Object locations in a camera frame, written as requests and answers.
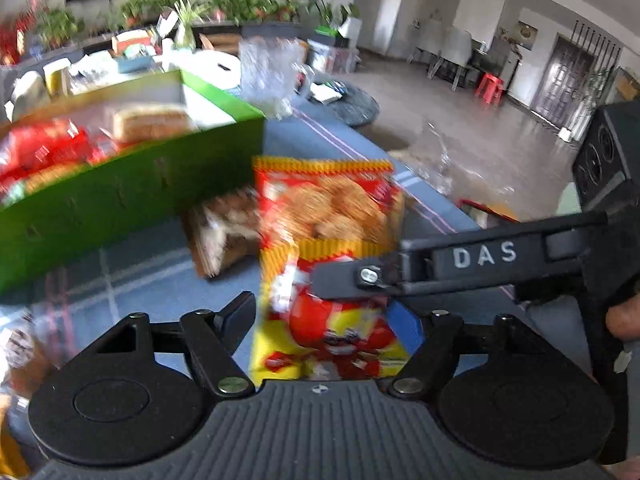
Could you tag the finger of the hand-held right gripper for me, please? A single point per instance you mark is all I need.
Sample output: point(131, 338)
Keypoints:
point(345, 277)

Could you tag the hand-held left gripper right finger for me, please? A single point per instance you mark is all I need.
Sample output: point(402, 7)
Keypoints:
point(407, 330)

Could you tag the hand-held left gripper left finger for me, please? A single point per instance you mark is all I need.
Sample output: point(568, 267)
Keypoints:
point(240, 315)

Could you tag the yellow red cracker snack packet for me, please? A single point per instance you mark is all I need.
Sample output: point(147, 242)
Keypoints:
point(325, 200)

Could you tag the brown nut packet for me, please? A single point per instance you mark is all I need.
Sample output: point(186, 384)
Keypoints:
point(220, 230)

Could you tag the green cardboard box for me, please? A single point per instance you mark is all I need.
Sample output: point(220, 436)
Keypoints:
point(125, 200)

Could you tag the red crinkly snack packet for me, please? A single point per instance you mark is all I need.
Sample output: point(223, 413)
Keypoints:
point(45, 150)

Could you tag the person's right hand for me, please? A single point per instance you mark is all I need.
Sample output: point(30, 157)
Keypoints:
point(622, 320)

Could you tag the dark red packet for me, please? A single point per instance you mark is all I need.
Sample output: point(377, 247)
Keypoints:
point(487, 210)

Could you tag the clear plastic bag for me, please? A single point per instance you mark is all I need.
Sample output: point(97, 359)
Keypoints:
point(440, 160)

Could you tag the dark round marble table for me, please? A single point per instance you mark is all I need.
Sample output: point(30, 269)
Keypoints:
point(357, 107)

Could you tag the dark entrance door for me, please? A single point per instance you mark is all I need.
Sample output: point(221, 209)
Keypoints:
point(565, 85)

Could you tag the red stool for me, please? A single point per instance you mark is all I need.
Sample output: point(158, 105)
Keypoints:
point(490, 87)

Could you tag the glass mug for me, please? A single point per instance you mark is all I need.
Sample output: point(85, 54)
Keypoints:
point(265, 70)

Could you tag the white storage box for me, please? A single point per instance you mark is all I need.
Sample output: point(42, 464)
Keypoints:
point(332, 55)

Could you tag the white dining chair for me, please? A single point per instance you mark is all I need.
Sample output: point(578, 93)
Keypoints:
point(430, 40)
point(457, 47)

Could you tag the green black box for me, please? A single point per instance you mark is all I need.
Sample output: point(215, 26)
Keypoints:
point(330, 31)

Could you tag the white round coffee table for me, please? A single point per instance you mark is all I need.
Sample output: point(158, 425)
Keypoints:
point(215, 67)

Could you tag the tall plant in white pot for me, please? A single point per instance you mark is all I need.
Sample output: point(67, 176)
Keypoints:
point(351, 27)

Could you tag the low television console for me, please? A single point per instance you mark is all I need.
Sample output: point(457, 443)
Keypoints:
point(220, 40)

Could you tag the blue tray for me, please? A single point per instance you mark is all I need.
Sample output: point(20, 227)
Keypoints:
point(135, 63)

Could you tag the spider plant in glass vase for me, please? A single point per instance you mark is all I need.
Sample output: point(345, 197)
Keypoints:
point(185, 35)

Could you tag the green potted plant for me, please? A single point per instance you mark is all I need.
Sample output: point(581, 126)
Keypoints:
point(250, 6)
point(135, 10)
point(60, 27)

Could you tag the orange box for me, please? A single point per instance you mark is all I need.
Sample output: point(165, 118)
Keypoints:
point(130, 42)

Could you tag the yellow can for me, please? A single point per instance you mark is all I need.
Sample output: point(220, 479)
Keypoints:
point(57, 77)

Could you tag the white cushion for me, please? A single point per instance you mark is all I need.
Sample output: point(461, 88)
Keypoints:
point(30, 92)

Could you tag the red flower decoration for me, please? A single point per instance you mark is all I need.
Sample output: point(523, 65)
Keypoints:
point(15, 30)

